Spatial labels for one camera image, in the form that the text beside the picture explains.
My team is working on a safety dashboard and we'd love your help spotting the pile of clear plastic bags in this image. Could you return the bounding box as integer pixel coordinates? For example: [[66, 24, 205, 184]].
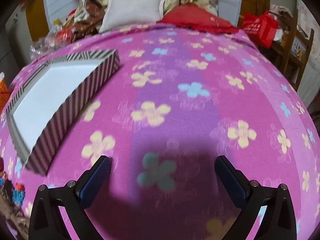
[[30, 17, 78, 60]]

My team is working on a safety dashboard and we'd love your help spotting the wooden chair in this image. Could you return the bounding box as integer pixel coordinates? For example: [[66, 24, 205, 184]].
[[270, 5, 315, 92]]

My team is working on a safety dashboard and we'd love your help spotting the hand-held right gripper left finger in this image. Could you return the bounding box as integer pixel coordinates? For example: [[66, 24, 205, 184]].
[[28, 155, 112, 240]]

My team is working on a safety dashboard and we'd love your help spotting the white pillow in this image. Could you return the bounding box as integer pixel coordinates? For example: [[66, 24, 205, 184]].
[[99, 0, 167, 33]]

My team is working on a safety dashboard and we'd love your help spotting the orange plastic basket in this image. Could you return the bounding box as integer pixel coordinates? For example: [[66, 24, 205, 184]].
[[0, 72, 12, 113]]

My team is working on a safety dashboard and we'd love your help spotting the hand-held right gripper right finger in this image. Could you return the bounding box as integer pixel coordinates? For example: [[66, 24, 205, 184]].
[[215, 155, 298, 240]]

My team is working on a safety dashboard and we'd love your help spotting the green beaded bracelet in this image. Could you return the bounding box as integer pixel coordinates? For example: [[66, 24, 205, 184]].
[[11, 182, 28, 205]]

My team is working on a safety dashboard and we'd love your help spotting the red cushion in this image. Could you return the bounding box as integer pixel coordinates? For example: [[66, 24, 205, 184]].
[[160, 3, 239, 35]]

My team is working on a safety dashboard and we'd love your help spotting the leopard print scrunchie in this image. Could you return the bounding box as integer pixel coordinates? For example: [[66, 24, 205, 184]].
[[0, 202, 29, 238]]

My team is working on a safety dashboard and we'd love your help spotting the striped cardboard box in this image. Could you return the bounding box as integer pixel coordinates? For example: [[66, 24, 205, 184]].
[[5, 49, 122, 177]]

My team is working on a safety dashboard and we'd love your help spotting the red shopping bag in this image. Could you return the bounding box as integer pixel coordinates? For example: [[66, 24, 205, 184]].
[[241, 10, 279, 48]]

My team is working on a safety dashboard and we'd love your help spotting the pink floral blanket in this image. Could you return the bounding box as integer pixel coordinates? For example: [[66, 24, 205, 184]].
[[0, 24, 320, 240]]

